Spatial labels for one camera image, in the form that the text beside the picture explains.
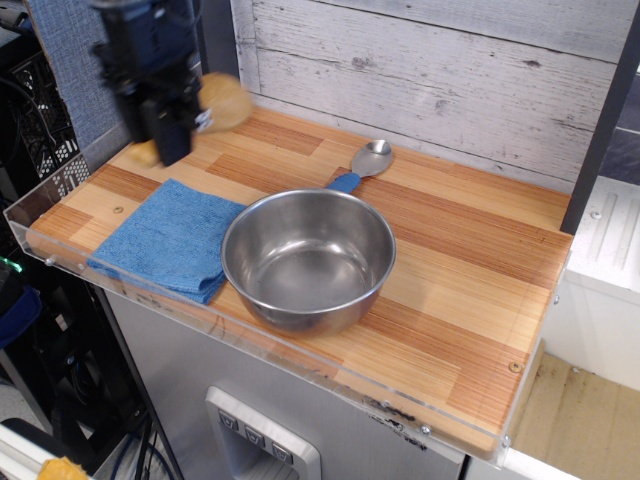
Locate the dark grey left post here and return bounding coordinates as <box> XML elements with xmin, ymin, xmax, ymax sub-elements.
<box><xmin>193</xmin><ymin>0</ymin><xmax>239</xmax><ymax>80</ymax></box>

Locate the white ribbed appliance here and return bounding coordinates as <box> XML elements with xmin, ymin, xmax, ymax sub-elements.
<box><xmin>541</xmin><ymin>177</ymin><xmax>639</xmax><ymax>390</ymax></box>

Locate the black plastic crate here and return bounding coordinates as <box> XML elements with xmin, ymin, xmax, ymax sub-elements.
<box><xmin>1</xmin><ymin>45</ymin><xmax>89</xmax><ymax>200</ymax></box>

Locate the folded blue cloth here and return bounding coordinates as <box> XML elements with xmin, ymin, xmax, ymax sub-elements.
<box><xmin>87</xmin><ymin>179</ymin><xmax>245</xmax><ymax>305</ymax></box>

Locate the dark grey right post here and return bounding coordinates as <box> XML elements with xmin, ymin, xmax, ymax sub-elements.
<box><xmin>560</xmin><ymin>1</ymin><xmax>639</xmax><ymax>235</ymax></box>

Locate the yellow object bottom left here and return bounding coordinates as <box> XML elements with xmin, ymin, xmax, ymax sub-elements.
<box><xmin>36</xmin><ymin>457</ymin><xmax>89</xmax><ymax>480</ymax></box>

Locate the silver cabinet with dispenser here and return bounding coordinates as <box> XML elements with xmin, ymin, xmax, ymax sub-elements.
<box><xmin>106</xmin><ymin>293</ymin><xmax>466</xmax><ymax>479</ymax></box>

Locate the spoon with blue handle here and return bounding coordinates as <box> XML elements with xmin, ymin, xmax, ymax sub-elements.
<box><xmin>327</xmin><ymin>140</ymin><xmax>393</xmax><ymax>194</ymax></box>

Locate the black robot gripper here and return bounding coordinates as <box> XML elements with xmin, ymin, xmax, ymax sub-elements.
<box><xmin>89</xmin><ymin>1</ymin><xmax>204</xmax><ymax>166</ymax></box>

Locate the orange toy chicken leg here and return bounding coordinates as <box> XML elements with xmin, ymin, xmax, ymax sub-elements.
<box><xmin>129</xmin><ymin>72</ymin><xmax>254</xmax><ymax>167</ymax></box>

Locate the clear acrylic table guard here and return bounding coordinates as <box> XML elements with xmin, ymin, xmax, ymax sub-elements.
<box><xmin>7</xmin><ymin>107</ymin><xmax>571</xmax><ymax>462</ymax></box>

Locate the dark grey post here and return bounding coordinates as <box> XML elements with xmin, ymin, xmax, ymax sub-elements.
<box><xmin>560</xmin><ymin>1</ymin><xmax>639</xmax><ymax>235</ymax></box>
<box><xmin>193</xmin><ymin>0</ymin><xmax>239</xmax><ymax>80</ymax></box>

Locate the steel pot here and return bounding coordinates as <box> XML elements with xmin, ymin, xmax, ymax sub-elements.
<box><xmin>220</xmin><ymin>188</ymin><xmax>396</xmax><ymax>337</ymax></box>

